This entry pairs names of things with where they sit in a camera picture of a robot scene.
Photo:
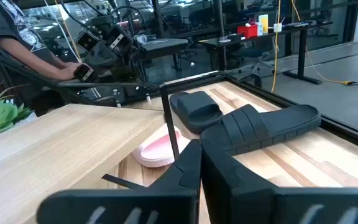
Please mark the small black table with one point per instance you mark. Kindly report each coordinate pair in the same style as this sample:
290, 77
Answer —
163, 45

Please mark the small white box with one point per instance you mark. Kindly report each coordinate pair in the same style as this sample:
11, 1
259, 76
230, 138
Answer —
277, 27

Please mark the red box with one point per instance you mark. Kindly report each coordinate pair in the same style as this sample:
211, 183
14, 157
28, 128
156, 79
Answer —
247, 31

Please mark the black table frame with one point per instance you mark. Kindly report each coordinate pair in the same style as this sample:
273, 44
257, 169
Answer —
353, 132

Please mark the pink striped slide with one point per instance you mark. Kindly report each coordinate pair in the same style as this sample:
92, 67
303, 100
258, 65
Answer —
154, 152

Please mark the yellow carton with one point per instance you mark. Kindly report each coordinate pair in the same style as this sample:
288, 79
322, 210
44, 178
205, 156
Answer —
263, 23

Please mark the person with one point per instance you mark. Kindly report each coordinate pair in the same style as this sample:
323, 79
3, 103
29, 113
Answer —
17, 53

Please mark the black desk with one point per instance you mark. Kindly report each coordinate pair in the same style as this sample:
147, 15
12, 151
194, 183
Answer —
302, 53

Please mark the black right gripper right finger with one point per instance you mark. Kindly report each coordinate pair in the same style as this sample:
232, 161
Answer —
228, 193

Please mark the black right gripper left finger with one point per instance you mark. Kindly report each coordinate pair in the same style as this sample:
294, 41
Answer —
179, 186

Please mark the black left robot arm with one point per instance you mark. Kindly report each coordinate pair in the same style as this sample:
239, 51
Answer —
101, 57

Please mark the white geometric planter pot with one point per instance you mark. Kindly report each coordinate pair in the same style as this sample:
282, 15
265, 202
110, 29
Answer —
26, 117

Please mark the black striped slide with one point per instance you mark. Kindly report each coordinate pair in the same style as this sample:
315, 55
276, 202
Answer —
259, 127
194, 109

